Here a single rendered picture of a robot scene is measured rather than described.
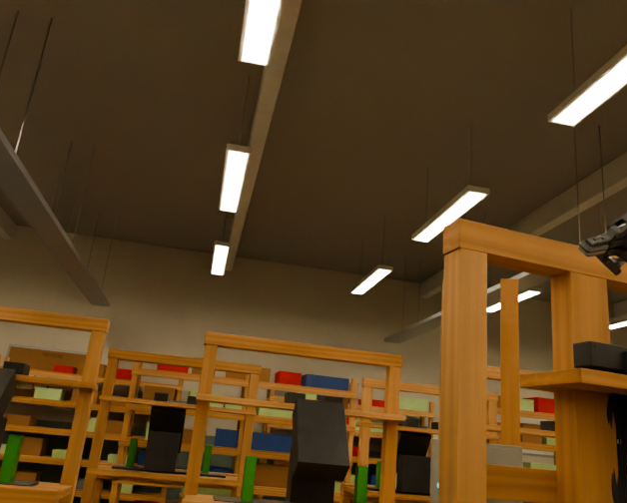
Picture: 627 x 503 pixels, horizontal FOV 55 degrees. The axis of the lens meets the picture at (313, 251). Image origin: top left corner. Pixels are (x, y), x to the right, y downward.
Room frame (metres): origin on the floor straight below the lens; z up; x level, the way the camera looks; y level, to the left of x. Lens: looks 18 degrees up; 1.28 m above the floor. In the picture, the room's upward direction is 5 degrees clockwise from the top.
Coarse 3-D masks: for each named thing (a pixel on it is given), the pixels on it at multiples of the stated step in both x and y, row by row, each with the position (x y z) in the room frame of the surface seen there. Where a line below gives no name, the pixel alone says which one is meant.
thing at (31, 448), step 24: (0, 360) 9.94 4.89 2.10; (120, 384) 10.21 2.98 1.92; (144, 384) 10.25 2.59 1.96; (168, 384) 10.36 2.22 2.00; (96, 408) 10.13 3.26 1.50; (120, 408) 10.19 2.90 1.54; (48, 432) 10.03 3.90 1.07; (120, 432) 10.32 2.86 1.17; (0, 456) 9.92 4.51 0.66; (24, 456) 10.02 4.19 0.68; (48, 456) 10.27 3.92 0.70; (144, 456) 10.37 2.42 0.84
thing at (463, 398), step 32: (448, 256) 1.66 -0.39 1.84; (480, 256) 1.62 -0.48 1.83; (448, 288) 1.66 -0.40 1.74; (480, 288) 1.62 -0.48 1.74; (576, 288) 1.73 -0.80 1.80; (448, 320) 1.65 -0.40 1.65; (480, 320) 1.62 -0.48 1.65; (576, 320) 1.73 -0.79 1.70; (608, 320) 1.76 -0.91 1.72; (448, 352) 1.65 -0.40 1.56; (480, 352) 1.62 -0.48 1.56; (448, 384) 1.65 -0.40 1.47; (480, 384) 1.62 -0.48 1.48; (448, 416) 1.64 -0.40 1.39; (480, 416) 1.62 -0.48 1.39; (576, 416) 1.72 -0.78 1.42; (448, 448) 1.64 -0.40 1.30; (480, 448) 1.62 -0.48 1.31; (576, 448) 1.73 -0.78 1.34; (608, 448) 1.75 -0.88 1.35; (448, 480) 1.64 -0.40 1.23; (480, 480) 1.62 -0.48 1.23; (576, 480) 1.73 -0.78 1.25; (608, 480) 1.75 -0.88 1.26
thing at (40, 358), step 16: (16, 352) 10.58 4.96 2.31; (32, 352) 10.62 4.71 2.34; (48, 352) 10.66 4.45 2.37; (64, 352) 10.71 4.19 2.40; (80, 352) 10.75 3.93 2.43; (32, 368) 10.63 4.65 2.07; (48, 368) 10.67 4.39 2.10; (16, 384) 10.60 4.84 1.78; (32, 384) 10.64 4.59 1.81; (64, 400) 10.73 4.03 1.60
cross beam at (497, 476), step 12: (492, 468) 1.74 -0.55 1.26; (504, 468) 1.75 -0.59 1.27; (516, 468) 1.76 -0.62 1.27; (528, 468) 1.78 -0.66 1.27; (492, 480) 1.74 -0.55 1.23; (504, 480) 1.75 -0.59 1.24; (516, 480) 1.76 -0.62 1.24; (528, 480) 1.78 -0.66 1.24; (540, 480) 1.79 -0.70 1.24; (552, 480) 1.80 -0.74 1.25; (492, 492) 1.74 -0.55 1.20; (504, 492) 1.75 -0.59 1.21; (516, 492) 1.76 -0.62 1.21; (528, 492) 1.78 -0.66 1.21; (540, 492) 1.79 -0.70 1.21; (552, 492) 1.80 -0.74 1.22
